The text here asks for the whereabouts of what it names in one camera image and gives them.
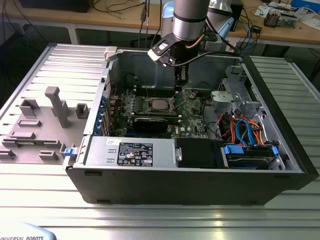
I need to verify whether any metal socket cover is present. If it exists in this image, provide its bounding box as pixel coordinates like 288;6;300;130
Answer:
169;88;189;111

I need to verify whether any metal locking lever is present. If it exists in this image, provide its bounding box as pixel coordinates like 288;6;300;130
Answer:
143;79;151;101

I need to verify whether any silver CPU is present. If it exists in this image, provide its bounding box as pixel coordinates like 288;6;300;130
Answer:
151;99;171;111

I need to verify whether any CPU socket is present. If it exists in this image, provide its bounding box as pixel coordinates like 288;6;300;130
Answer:
146;96;177;114

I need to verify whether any silver drive cage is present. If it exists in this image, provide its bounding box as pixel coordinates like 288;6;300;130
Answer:
209;65;273;121

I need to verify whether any green motherboard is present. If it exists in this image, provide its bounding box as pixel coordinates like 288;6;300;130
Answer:
107;86;210;140

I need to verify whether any black graphics card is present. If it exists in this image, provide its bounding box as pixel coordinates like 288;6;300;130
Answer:
127;113;170;135

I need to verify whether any printed white paper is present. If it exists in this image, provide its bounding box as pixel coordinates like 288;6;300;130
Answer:
254;5;270;18

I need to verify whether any black copper heatsink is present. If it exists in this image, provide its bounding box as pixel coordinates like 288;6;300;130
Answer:
263;11;281;28

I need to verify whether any black optical drive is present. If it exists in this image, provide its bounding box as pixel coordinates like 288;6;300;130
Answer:
174;137;225;169

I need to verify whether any wooden desk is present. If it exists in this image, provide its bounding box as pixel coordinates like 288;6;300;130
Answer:
0;0;320;48

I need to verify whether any hard disk in blue carrier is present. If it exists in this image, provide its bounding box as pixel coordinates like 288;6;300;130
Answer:
223;144;280;169

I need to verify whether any grey electronic device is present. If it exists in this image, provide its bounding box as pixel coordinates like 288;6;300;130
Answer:
279;11;299;28

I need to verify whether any silver power supply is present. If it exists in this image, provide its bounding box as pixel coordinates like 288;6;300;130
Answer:
83;136;176;169

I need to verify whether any black PC case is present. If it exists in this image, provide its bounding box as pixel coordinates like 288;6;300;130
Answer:
62;47;320;206

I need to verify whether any black monitor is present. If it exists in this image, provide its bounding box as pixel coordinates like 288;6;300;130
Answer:
19;0;91;14

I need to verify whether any blue box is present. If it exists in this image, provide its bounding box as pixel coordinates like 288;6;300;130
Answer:
291;0;320;9

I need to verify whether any white paper sheet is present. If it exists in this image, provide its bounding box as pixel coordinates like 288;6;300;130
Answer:
301;14;320;31

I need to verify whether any grey parts rack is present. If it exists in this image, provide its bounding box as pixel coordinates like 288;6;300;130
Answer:
0;86;92;166

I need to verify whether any green RAM stick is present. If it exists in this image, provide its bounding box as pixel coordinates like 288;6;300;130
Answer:
14;141;60;147

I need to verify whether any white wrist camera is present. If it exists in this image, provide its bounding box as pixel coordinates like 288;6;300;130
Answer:
147;34;176;67

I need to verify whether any black camera cable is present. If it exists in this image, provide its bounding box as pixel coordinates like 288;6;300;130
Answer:
171;50;242;67

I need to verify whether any red wire bundle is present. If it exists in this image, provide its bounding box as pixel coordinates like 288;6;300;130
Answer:
216;112;237;142

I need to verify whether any orange wire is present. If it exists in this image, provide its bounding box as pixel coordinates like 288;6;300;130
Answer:
229;117;264;147

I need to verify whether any blue wire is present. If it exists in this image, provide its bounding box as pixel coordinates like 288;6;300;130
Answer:
236;119;258;147

